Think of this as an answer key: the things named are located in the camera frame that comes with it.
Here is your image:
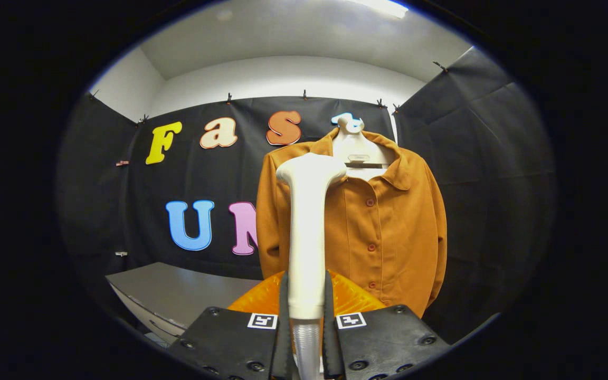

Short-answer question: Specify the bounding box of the long ceiling light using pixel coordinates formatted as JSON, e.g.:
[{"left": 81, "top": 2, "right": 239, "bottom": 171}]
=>
[{"left": 346, "top": 0, "right": 409, "bottom": 19}]

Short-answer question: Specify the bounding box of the white clothes hanger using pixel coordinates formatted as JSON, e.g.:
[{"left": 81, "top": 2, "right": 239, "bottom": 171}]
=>
[{"left": 331, "top": 116, "right": 395, "bottom": 183}]

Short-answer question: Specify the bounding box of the orange button-up shirt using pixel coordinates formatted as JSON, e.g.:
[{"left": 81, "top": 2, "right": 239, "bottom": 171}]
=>
[{"left": 255, "top": 128, "right": 448, "bottom": 318}]

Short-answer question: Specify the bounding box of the row of black cloth clips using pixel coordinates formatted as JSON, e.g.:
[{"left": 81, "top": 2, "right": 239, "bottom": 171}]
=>
[{"left": 89, "top": 61, "right": 448, "bottom": 127}]

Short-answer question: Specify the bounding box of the white garment steamer with hose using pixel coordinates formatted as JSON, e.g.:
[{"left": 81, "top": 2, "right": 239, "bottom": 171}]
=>
[{"left": 275, "top": 153, "right": 348, "bottom": 380}]

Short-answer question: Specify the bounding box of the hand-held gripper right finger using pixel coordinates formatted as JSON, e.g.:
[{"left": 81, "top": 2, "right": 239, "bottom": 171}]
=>
[{"left": 321, "top": 270, "right": 451, "bottom": 380}]

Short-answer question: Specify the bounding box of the grey cabinet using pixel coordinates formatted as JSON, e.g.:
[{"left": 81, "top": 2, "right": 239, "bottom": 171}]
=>
[{"left": 106, "top": 262, "right": 262, "bottom": 344}]

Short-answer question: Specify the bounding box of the black backdrop cloth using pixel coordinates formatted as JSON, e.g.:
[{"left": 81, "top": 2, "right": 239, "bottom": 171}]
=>
[{"left": 56, "top": 46, "right": 557, "bottom": 344}]

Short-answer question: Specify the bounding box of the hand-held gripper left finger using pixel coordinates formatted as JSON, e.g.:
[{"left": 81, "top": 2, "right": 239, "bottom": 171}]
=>
[{"left": 168, "top": 270, "right": 295, "bottom": 380}]

